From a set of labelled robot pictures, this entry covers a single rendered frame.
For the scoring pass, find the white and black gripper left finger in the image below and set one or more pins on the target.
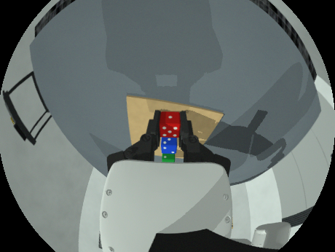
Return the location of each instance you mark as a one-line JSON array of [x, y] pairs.
[[143, 149]]

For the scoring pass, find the red die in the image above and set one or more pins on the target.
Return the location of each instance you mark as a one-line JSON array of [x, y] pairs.
[[169, 124]]

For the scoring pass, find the green die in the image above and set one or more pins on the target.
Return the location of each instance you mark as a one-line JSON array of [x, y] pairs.
[[168, 157]]

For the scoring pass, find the blue die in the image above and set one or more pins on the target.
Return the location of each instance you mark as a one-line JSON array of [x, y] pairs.
[[169, 145]]

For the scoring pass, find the tan flat mat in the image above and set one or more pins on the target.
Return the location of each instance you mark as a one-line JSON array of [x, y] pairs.
[[141, 109]]

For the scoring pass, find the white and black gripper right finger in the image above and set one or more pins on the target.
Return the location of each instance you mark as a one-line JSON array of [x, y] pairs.
[[193, 150]]

